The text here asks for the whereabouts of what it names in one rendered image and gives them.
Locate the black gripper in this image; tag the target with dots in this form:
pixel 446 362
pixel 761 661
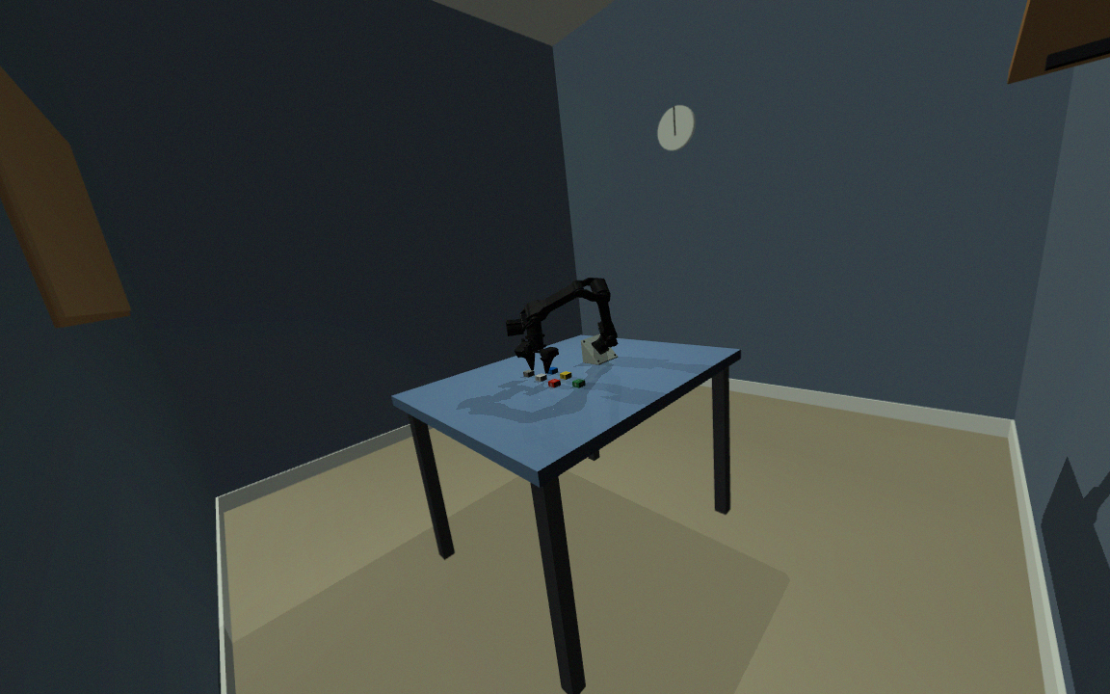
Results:
pixel 547 354

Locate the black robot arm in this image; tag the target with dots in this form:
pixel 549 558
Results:
pixel 536 311

